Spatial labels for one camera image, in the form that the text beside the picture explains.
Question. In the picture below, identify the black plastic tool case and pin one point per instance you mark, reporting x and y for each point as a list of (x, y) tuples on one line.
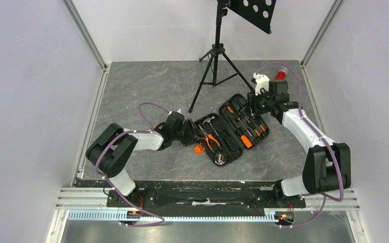
[(230, 144)]

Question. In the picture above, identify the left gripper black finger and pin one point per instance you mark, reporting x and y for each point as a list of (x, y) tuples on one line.
[(193, 139), (192, 128)]

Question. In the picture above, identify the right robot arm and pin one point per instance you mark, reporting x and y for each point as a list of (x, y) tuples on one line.
[(328, 163)]

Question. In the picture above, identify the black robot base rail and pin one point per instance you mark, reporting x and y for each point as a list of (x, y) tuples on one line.
[(170, 198)]

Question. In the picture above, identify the black orange nut driver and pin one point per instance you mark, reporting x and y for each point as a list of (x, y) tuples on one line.
[(234, 114)]

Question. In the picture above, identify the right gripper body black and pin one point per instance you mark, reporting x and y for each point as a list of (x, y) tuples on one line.
[(254, 104)]

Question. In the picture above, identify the small orange-black precision screwdriver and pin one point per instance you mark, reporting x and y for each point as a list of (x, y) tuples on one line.
[(259, 120)]

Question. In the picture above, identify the orange-handled pliers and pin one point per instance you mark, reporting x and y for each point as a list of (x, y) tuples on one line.
[(212, 143)]

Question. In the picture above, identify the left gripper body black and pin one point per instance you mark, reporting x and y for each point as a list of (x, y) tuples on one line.
[(185, 134)]

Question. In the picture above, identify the claw hammer black handle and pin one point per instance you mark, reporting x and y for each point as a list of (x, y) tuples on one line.
[(209, 122)]

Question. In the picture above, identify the large orange-handled screwdriver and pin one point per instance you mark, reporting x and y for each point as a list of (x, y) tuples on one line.
[(243, 133)]

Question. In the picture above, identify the red glitter tube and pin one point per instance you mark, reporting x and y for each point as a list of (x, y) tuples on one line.
[(282, 72)]

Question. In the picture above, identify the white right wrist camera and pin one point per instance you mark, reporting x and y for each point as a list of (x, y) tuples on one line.
[(261, 82)]

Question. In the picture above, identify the black music stand tripod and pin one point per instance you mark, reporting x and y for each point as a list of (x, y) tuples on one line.
[(258, 13)]

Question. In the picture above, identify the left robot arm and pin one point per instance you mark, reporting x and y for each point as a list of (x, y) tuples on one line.
[(110, 152)]

